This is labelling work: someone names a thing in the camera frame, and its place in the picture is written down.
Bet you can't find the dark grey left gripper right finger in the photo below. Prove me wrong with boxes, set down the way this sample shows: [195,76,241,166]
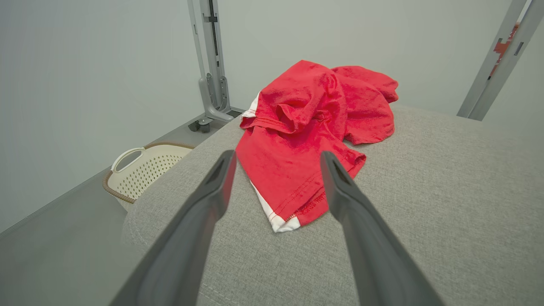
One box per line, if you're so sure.
[320,150,445,306]

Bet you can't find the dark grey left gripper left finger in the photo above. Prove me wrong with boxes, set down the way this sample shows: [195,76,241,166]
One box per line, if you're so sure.
[110,150,237,306]

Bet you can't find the red shorts with white stripe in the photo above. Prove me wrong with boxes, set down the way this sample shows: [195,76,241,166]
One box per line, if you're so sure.
[236,59,367,233]

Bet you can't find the red jersey with white sleeves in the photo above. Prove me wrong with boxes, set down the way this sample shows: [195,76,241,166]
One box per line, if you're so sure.
[331,65,399,145]

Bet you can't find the cream perforated laundry basket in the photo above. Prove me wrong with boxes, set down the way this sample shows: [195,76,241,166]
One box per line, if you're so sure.
[102,142,196,212]

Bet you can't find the grey metal stand with caster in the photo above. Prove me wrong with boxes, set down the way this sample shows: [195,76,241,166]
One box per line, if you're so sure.
[187,0,246,132]

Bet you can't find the grey metal upright post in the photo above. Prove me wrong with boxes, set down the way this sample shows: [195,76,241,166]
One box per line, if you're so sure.
[457,0,544,122]

